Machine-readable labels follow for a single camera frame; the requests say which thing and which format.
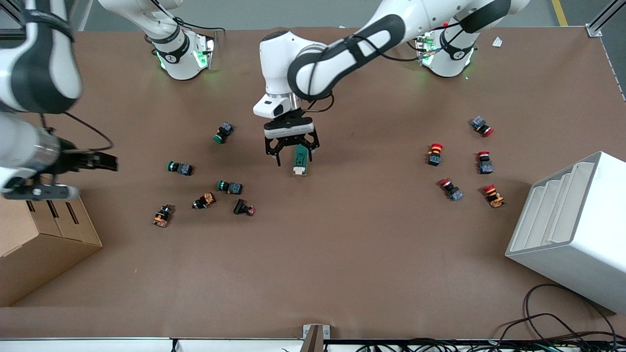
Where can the grey metal bracket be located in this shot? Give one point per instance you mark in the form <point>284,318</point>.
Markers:
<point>316,335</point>

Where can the red emergency button orange block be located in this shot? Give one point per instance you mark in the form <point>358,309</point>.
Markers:
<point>435,154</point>
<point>494,196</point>

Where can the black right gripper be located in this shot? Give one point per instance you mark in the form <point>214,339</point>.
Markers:
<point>73,162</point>

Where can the red emergency button grey block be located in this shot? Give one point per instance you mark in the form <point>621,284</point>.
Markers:
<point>452,190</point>
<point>484,164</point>
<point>480,125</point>

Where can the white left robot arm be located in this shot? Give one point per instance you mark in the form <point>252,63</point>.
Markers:
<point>293,54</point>

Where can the white paper scrap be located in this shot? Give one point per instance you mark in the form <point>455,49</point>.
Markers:
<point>497,42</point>

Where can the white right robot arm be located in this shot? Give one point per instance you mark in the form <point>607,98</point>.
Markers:
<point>49,63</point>

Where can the black push button red block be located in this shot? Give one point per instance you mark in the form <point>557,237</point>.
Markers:
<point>242,207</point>

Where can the aluminium profile post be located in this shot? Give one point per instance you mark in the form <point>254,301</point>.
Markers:
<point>604,17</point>

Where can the green push button grey block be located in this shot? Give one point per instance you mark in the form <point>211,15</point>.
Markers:
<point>231,187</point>
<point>181,168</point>
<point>224,132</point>

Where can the black push button orange block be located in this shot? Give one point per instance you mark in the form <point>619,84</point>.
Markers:
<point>204,200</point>
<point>163,215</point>

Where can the white table edge rail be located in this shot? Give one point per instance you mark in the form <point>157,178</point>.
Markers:
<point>98,345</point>

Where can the white stepped plastic bin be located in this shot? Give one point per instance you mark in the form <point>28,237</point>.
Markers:
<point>582,239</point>

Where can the brown cardboard box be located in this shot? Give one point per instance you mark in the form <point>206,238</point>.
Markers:
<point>39,259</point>

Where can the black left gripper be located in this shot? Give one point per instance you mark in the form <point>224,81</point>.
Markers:
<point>291,118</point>

